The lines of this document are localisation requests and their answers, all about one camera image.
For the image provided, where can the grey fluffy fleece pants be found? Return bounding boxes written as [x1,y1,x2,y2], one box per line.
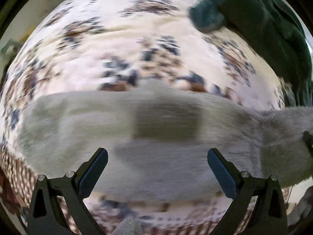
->
[17,80,312,203]

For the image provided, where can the floral fleece bed blanket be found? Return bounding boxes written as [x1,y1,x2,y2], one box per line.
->
[1,0,289,223]

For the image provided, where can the dark green velvet blanket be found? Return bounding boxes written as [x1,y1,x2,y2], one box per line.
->
[189,0,312,107]

